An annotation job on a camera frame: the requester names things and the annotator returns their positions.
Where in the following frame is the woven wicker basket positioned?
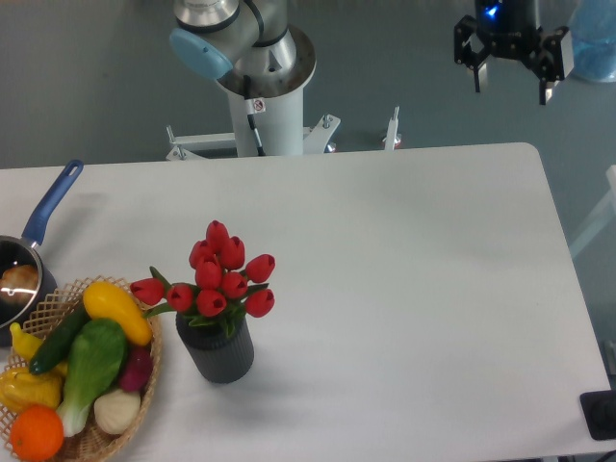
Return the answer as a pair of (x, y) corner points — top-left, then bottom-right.
(0, 274), (164, 462)

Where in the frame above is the yellow banana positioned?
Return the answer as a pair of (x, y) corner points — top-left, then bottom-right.
(9, 322), (43, 363)

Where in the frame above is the white frame at right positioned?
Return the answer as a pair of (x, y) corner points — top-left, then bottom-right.
(569, 165), (615, 260)

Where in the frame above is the white garlic bulb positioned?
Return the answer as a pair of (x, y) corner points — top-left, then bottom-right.
(93, 389), (141, 435)

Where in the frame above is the yellow bell pepper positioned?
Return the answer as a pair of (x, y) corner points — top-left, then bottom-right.
(1, 367), (64, 414)

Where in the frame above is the orange fruit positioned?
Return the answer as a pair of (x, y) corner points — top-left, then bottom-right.
(10, 405), (64, 461)

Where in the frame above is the dark grey ribbed vase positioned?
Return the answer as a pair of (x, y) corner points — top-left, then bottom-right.
(175, 315), (254, 384)

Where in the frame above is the red tulip bouquet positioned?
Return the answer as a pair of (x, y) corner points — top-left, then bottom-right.
(130, 220), (275, 337)

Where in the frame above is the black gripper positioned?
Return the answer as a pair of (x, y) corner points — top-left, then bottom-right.
(453, 0), (574, 105)

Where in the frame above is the blue handled saucepan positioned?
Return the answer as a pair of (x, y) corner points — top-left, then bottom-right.
(1, 160), (84, 347)

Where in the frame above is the green bok choy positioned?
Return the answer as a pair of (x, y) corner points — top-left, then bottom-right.
(57, 319), (127, 438)

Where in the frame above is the yellow squash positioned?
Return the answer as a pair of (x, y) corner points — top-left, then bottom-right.
(83, 281), (153, 347)

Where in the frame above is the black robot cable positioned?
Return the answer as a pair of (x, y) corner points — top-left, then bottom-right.
(243, 75), (267, 158)

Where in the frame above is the white clamp post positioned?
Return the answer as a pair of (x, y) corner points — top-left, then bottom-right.
(383, 106), (401, 151)

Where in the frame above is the purple red onion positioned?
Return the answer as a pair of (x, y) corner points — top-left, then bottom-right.
(117, 346), (153, 392)

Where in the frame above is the brown bread in pan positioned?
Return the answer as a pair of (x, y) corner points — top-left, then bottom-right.
(1, 265), (39, 307)

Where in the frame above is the dark green cucumber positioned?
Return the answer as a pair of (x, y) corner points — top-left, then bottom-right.
(29, 302), (90, 375)

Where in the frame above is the blue translucent water bottle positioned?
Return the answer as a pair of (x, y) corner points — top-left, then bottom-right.
(568, 0), (615, 83)

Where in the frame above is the black device at edge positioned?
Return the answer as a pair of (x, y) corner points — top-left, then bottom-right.
(579, 390), (615, 441)

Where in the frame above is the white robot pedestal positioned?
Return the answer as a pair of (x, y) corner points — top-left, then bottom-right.
(225, 89), (304, 150)

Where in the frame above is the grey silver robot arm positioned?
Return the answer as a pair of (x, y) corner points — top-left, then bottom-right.
(169, 1), (574, 104)

